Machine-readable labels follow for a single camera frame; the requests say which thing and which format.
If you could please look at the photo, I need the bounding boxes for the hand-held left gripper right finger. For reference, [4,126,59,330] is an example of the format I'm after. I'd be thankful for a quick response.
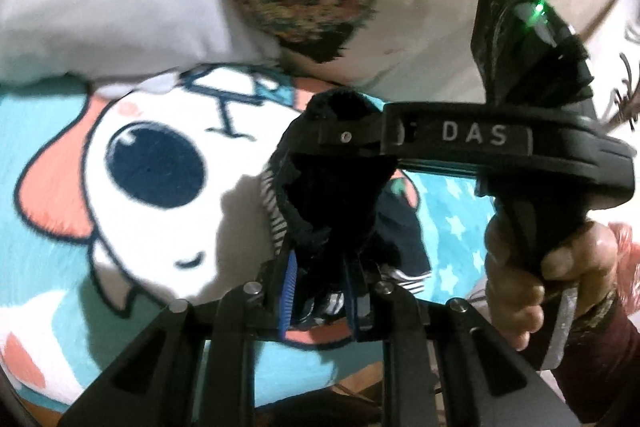
[343,257,583,427]

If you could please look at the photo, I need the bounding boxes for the person's right hand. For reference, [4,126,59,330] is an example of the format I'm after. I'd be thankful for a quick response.
[484,216,621,354]

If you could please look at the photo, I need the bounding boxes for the person's right forearm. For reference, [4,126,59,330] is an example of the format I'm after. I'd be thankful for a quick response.
[547,252,640,427]

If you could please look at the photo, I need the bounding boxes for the black pants with white stripes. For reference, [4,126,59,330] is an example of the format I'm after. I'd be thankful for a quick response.
[259,89,434,327]

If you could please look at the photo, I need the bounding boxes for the plain white pillow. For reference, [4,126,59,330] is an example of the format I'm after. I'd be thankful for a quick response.
[0,0,283,98]

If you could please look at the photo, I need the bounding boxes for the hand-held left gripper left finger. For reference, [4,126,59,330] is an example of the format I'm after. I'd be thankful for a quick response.
[57,251,301,427]

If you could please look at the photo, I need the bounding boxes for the teal cartoon printed blanket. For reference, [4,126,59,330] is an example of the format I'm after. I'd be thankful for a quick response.
[0,63,501,414]

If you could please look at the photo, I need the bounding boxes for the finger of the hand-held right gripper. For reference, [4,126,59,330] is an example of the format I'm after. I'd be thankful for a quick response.
[289,113,397,160]

